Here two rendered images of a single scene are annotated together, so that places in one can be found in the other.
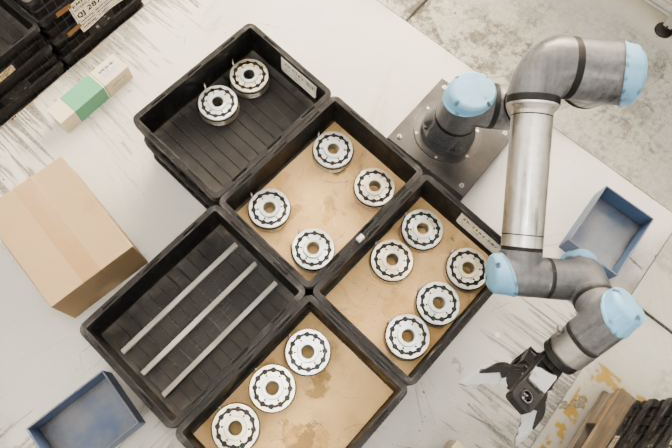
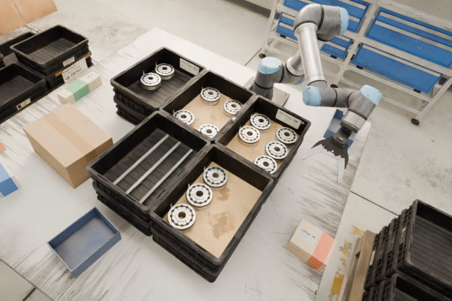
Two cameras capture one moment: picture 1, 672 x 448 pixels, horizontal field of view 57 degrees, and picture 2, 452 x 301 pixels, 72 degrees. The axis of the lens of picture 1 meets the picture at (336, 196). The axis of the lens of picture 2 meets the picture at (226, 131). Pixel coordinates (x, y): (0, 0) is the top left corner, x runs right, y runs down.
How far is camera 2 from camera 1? 0.68 m
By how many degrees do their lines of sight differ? 23
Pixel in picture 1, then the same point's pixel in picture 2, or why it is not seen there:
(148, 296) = (122, 162)
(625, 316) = (373, 91)
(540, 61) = (305, 10)
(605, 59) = (331, 9)
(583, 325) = (356, 103)
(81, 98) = (76, 88)
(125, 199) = not seen: hidden behind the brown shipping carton
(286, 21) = not seen: hidden behind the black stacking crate
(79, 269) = (81, 149)
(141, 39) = (105, 69)
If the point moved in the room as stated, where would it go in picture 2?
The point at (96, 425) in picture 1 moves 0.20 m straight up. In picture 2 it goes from (90, 243) to (79, 220)
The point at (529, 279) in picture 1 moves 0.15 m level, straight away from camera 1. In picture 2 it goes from (325, 92) to (347, 78)
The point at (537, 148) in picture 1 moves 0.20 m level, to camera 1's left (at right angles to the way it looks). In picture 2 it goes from (313, 41) to (264, 36)
